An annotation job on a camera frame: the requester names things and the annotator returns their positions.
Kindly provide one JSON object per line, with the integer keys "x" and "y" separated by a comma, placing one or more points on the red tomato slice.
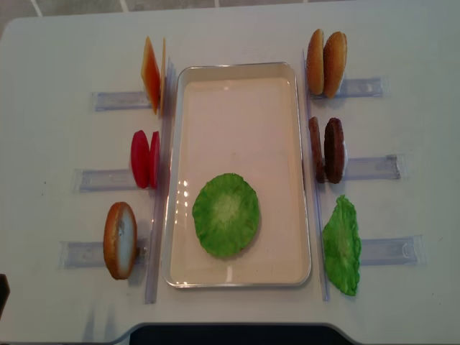
{"x": 154, "y": 158}
{"x": 140, "y": 154}

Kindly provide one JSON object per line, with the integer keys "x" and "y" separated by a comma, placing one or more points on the green lettuce leaf on tray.
{"x": 226, "y": 215}

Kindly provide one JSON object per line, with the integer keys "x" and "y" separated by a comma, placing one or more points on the brown meat patty inner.
{"x": 315, "y": 142}

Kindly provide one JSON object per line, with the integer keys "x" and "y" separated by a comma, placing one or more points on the brown meat patty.
{"x": 315, "y": 142}
{"x": 334, "y": 151}

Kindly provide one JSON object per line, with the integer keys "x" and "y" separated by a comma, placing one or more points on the brown meat patty outer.
{"x": 334, "y": 151}

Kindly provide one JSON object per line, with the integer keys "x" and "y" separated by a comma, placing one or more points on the bread bun slice lower left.
{"x": 120, "y": 240}

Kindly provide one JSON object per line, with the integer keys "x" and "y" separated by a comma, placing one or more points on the bread bun slice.
{"x": 120, "y": 240}
{"x": 334, "y": 63}
{"x": 314, "y": 63}

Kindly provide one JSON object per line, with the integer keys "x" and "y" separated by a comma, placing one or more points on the orange cheese slice left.
{"x": 150, "y": 74}

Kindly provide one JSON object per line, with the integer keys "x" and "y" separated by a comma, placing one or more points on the green lettuce leaf standing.
{"x": 342, "y": 247}

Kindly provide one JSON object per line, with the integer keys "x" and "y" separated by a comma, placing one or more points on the bread bun slice inner right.
{"x": 314, "y": 63}

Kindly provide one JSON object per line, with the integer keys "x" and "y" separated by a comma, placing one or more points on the bread bun slice outer right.
{"x": 334, "y": 63}

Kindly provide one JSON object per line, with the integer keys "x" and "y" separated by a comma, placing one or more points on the white metal tray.
{"x": 241, "y": 119}

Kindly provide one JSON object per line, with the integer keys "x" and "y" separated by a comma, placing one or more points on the clear long left rail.
{"x": 162, "y": 190}

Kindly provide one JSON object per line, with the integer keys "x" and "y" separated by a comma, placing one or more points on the clear long rail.
{"x": 325, "y": 290}
{"x": 162, "y": 190}

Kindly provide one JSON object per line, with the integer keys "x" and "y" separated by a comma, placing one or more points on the clear rail tomato holder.
{"x": 85, "y": 180}

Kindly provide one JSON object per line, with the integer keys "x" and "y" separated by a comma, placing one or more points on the clear rail cheese holder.
{"x": 112, "y": 101}

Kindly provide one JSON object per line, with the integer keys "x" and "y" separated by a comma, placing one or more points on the clear long right rail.
{"x": 325, "y": 290}

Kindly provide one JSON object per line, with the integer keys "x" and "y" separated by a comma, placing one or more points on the clear rail patty holder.
{"x": 389, "y": 167}

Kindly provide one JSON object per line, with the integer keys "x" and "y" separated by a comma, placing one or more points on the clear rail right bun holder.
{"x": 364, "y": 87}

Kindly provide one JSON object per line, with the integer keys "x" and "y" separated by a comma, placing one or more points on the clear rail bun holder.
{"x": 77, "y": 254}
{"x": 364, "y": 87}

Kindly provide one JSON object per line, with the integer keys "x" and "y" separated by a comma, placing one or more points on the clear rail left bun holder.
{"x": 77, "y": 254}

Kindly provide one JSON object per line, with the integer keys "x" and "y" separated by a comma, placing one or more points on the clear rail lettuce holder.
{"x": 406, "y": 250}

